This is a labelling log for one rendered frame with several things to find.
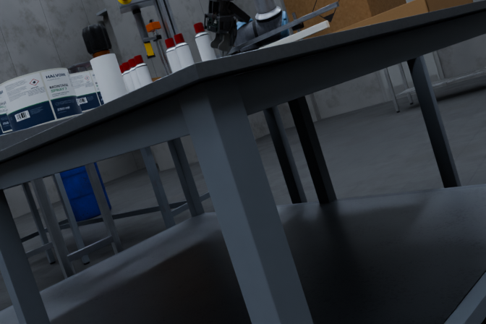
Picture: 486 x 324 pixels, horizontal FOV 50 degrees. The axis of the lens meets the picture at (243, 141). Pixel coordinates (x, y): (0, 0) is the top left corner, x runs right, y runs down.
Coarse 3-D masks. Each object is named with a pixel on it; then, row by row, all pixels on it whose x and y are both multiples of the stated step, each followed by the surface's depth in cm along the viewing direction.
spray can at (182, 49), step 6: (174, 36) 191; (180, 36) 190; (180, 42) 190; (180, 48) 190; (186, 48) 190; (180, 54) 190; (186, 54) 190; (180, 60) 191; (186, 60) 190; (192, 60) 191; (186, 66) 190
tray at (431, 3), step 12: (420, 0) 114; (432, 0) 115; (444, 0) 120; (456, 0) 124; (468, 0) 129; (384, 12) 120; (396, 12) 118; (408, 12) 117; (420, 12) 115; (360, 24) 125; (372, 24) 123
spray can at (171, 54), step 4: (168, 40) 194; (172, 40) 194; (168, 44) 194; (172, 44) 194; (168, 48) 194; (172, 48) 193; (168, 52) 193; (172, 52) 193; (168, 56) 194; (172, 56) 193; (176, 56) 193; (172, 60) 193; (176, 60) 193; (172, 64) 194; (176, 64) 193; (172, 68) 194; (176, 68) 193; (180, 68) 194; (172, 72) 195
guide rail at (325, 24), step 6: (318, 24) 144; (324, 24) 142; (306, 30) 147; (312, 30) 146; (318, 30) 144; (294, 36) 150; (300, 36) 149; (306, 36) 148; (276, 42) 155; (282, 42) 154; (288, 42) 152
